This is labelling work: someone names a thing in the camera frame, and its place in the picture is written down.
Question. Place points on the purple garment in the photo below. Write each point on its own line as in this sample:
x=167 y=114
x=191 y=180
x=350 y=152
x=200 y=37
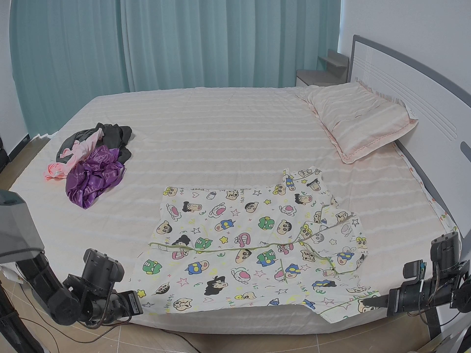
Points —
x=92 y=178

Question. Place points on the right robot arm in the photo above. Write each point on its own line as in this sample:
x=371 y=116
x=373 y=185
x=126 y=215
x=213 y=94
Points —
x=445 y=252

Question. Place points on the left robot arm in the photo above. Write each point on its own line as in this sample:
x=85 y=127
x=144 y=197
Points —
x=48 y=281

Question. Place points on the pink garment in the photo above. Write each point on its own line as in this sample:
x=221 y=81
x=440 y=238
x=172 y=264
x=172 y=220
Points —
x=73 y=158

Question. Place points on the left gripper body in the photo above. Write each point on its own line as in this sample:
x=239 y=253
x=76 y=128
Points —
x=114 y=305

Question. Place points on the cream striped pillow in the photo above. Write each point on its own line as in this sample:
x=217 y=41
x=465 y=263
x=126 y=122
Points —
x=360 y=120

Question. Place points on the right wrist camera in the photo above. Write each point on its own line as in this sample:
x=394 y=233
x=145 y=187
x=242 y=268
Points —
x=413 y=270

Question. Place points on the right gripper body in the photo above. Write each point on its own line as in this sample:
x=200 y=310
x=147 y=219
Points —
x=408 y=300

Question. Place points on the blue-green curtain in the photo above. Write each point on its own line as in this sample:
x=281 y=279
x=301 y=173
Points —
x=70 y=50
x=228 y=31

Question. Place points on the white printed pyjama top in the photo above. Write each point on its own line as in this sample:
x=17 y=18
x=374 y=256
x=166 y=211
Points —
x=250 y=256

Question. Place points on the black chest of drawers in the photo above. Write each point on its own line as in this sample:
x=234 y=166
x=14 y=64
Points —
x=3 y=156

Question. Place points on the dark grey garment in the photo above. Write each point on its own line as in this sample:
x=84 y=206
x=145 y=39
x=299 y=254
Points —
x=117 y=136

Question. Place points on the grey bedside table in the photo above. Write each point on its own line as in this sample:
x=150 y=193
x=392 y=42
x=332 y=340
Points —
x=320 y=75

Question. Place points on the bed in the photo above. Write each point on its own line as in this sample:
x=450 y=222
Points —
x=239 y=134

